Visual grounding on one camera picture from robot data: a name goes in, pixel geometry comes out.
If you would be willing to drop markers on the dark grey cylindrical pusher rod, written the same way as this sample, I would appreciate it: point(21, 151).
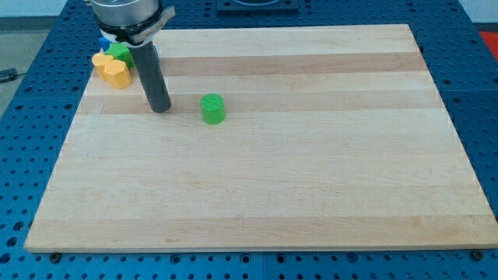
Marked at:
point(151, 77)

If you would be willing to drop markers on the yellow heart block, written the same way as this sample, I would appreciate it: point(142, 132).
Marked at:
point(111, 70)

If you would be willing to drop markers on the green star block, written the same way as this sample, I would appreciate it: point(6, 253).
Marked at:
point(120, 52)

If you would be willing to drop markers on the blue block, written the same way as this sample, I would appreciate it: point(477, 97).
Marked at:
point(104, 44)

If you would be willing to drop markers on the green cylinder block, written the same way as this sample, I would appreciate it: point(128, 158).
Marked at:
point(212, 107)

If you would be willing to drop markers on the black device on floor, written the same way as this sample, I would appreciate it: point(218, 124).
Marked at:
point(8, 75)

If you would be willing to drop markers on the light wooden board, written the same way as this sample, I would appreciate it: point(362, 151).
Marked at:
point(335, 138)

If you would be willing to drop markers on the red mat at right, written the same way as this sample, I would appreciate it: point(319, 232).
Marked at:
point(491, 40)

